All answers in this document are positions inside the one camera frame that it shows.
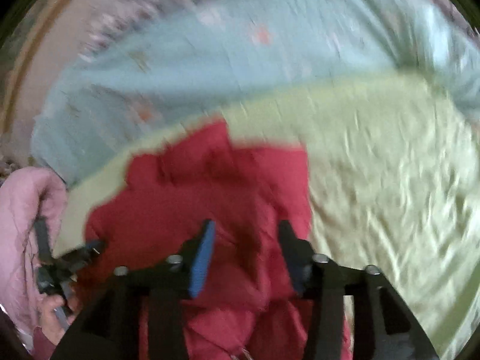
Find red puffer jacket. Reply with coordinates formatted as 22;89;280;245
76;117;353;360

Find person's left hand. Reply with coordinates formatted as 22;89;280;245
39;292;79;345

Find pink quilted garment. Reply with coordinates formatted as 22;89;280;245
0;167;68;350

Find light green bed sheet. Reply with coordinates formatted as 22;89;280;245
55;73;479;359

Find light blue floral duvet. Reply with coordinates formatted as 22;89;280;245
31;0;479;185

